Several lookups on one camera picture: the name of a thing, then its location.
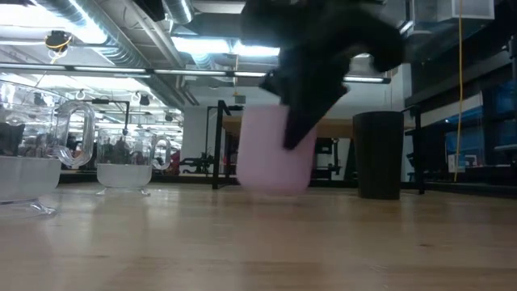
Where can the black background robot arm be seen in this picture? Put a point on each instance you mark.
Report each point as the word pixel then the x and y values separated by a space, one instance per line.
pixel 198 161

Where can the purple plastic mug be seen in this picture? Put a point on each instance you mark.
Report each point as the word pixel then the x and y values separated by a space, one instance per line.
pixel 262 161

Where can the clear glass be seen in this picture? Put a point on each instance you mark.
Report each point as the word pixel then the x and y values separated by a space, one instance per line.
pixel 123 174

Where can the silver ventilation duct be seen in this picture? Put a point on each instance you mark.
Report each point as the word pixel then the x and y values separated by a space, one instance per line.
pixel 113 48

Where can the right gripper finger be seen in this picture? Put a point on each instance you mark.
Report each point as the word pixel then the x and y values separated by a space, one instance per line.
pixel 307 109

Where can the black tall cup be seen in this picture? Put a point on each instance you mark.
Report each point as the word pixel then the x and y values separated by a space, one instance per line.
pixel 377 157

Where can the black background frame stand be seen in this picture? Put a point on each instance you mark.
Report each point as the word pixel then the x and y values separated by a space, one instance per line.
pixel 127 117

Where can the long ceiling light bar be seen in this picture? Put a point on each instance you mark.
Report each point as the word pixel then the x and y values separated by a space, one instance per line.
pixel 121 69

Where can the clear glass mug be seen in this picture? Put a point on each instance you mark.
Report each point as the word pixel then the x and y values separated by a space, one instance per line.
pixel 28 178

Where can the white ceiling unit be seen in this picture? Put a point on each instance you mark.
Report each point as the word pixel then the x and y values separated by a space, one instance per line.
pixel 464 8

